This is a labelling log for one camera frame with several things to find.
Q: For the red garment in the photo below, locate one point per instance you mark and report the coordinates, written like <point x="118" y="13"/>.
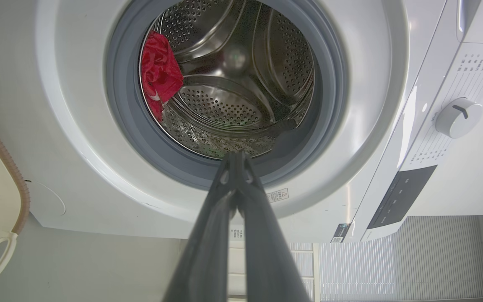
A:
<point x="159" y="71"/>

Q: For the dark grey touch control panel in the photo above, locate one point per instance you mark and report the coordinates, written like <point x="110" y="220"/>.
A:
<point x="401" y="197"/>

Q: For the stainless steel washing machine drum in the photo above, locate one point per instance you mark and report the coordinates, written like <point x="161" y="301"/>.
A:
<point x="233" y="105"/>

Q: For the round white filter cover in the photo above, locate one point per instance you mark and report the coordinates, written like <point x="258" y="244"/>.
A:
<point x="50" y="201"/>

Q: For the white round program dial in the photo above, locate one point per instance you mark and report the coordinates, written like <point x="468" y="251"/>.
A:
<point x="457" y="119"/>

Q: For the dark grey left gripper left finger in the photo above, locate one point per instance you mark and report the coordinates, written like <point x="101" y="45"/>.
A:
<point x="208" y="251"/>

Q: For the grey warning triangle sticker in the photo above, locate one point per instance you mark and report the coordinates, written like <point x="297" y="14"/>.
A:
<point x="278" y="195"/>

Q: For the grey rubber door gasket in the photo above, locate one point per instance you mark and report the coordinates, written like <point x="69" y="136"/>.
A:
<point x="124" y="126"/>

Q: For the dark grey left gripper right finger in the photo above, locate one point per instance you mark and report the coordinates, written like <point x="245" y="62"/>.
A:
<point x="266" y="260"/>

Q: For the white front-load washing machine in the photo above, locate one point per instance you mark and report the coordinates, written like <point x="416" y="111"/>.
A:
<point x="78" y="126"/>

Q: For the black QR code sticker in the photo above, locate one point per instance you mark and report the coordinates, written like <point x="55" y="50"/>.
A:
<point x="341" y="233"/>

